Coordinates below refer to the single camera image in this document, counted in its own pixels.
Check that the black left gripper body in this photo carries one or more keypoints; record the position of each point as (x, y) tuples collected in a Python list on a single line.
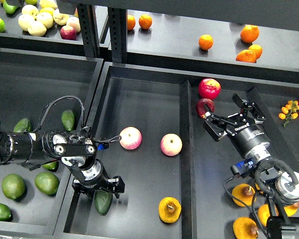
[(95, 177)]

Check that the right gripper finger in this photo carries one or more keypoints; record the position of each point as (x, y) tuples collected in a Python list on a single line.
[(250, 113), (216, 125)]

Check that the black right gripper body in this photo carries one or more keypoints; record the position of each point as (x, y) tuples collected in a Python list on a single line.
[(246, 136)]

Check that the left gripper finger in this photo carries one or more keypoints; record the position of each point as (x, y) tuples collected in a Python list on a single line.
[(116, 186), (81, 189)]

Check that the dark green avocado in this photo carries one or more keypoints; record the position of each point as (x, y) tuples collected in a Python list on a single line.
[(102, 201)]

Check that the yellow pear beside arm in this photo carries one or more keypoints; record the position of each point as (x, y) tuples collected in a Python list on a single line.
[(244, 192)]

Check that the yellow pear under arm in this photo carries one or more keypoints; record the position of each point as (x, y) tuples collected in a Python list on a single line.
[(263, 214)]

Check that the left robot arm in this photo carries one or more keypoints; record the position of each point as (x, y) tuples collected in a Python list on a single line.
[(76, 149)]

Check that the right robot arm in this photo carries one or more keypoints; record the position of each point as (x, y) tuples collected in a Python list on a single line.
[(273, 178)]

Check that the green avocado centre right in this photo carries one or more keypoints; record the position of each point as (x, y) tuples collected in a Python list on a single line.
[(47, 183)]

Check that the green avocado middle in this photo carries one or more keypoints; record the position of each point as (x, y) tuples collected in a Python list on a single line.
[(52, 166)]

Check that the light green avocado large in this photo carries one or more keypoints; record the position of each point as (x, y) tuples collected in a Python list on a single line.
[(13, 186)]

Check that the green avocado upper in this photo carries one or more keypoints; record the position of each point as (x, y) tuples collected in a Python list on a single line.
[(68, 119)]

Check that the dark avocado far left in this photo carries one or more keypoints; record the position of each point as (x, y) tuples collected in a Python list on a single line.
[(24, 125)]

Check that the yellow pear bottom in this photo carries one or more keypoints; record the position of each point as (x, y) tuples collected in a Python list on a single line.
[(245, 228)]

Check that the pale yellow pear front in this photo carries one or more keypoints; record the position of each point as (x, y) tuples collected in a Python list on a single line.
[(36, 28)]

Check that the pale yellow pear right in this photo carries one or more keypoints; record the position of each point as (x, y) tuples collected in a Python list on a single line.
[(60, 18)]

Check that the pale yellow pear middle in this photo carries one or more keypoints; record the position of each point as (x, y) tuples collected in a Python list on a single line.
[(46, 19)]

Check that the pale yellow pear left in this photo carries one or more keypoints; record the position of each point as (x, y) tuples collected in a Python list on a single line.
[(24, 21)]

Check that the dark red apple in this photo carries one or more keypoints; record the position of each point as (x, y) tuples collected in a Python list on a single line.
[(201, 104)]

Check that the bright red apple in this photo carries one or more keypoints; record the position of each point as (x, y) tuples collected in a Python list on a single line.
[(209, 88)]

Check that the orange cherry tomato cluster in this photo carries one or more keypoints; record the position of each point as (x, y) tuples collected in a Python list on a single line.
[(289, 112)]

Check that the pink apple right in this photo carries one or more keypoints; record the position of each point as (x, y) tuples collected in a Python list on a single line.
[(171, 144)]

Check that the pink apple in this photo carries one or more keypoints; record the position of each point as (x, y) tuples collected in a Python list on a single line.
[(171, 144), (131, 138)]

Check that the orange right front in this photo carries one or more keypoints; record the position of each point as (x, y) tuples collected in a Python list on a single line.
[(247, 56)]

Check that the pink apple left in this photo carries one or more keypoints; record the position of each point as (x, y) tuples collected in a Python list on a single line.
[(131, 138)]

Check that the orange right small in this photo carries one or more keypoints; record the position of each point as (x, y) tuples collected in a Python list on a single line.
[(257, 49)]

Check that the black middle divided bin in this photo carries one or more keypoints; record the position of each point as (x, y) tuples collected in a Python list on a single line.
[(157, 102)]

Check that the large orange top right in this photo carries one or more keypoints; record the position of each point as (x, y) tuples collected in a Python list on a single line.
[(249, 33)]

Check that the orange on shelf middle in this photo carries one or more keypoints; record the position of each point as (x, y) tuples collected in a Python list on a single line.
[(205, 42)]

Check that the orange on shelf left edge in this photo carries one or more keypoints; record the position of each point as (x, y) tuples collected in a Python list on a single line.
[(131, 22)]

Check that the red apple on shelf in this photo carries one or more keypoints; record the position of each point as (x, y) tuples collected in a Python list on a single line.
[(68, 33)]

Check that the pink peach on shelf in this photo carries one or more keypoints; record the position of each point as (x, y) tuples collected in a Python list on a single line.
[(74, 22)]

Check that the black shelf post right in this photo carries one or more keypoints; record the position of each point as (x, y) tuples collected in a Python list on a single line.
[(117, 20)]

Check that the black shelf post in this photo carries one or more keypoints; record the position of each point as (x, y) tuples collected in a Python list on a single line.
[(89, 31), (117, 20)]

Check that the black shelf post left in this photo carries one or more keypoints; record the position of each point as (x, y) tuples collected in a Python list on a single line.
[(89, 31)]

